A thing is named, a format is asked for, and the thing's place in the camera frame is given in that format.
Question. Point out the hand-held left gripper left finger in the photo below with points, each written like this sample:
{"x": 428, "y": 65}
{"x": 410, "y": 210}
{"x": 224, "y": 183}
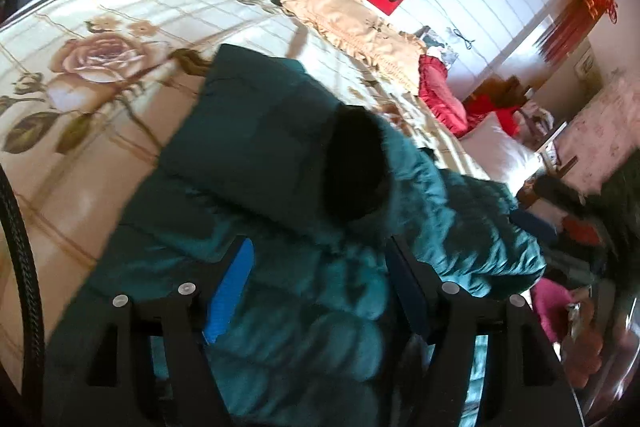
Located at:
{"x": 230, "y": 297}

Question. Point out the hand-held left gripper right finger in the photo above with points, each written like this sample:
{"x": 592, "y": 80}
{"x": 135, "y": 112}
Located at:
{"x": 407, "y": 287}

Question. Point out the dark green quilted jacket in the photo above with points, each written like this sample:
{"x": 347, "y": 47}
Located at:
{"x": 300, "y": 332}

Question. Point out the pink cloth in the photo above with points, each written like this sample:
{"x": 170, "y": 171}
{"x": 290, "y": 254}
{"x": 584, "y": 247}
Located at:
{"x": 550, "y": 307}

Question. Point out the white pillow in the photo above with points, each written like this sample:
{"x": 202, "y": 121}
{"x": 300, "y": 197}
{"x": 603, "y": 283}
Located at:
{"x": 500, "y": 152}

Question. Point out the cream floral plaid blanket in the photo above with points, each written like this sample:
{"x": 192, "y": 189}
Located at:
{"x": 100, "y": 187}

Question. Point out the red ruffled pillow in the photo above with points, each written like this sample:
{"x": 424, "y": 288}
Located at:
{"x": 440, "y": 92}

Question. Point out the yellow ruffled pillow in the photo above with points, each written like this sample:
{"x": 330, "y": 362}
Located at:
{"x": 350, "y": 17}

